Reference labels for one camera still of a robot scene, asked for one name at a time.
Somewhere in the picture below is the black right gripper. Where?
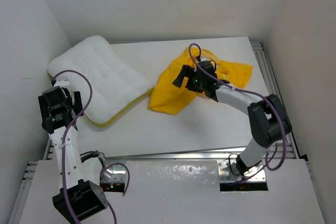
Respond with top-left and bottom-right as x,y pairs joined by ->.
173,65 -> 206,93

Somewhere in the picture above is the yellow pillowcase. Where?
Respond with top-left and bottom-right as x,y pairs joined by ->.
149,48 -> 253,115

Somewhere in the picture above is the white pillow with yellow edge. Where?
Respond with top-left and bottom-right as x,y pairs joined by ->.
47,36 -> 154,127

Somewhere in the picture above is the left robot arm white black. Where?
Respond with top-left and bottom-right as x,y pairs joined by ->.
38,86 -> 108,223

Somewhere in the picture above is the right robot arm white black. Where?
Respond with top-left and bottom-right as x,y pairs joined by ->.
172,60 -> 292,176

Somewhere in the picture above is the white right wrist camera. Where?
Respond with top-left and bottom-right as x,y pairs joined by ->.
196,55 -> 209,62

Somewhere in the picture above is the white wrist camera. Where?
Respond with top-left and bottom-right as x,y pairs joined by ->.
51,77 -> 70,88
196,55 -> 209,62

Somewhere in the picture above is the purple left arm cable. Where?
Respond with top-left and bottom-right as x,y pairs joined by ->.
51,69 -> 131,224

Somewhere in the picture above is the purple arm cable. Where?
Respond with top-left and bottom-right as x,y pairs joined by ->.
188,43 -> 288,183
51,69 -> 131,224

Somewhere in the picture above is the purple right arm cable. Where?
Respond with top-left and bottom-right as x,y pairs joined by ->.
188,43 -> 288,183

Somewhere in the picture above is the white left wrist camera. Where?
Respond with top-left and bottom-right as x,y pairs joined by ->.
51,77 -> 70,88

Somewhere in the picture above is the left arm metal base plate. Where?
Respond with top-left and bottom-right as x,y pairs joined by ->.
100,162 -> 129,193

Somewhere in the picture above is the black thin base cable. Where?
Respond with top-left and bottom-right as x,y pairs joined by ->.
227,153 -> 244,177

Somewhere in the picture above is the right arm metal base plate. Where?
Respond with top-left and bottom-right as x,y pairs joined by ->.
218,159 -> 268,192

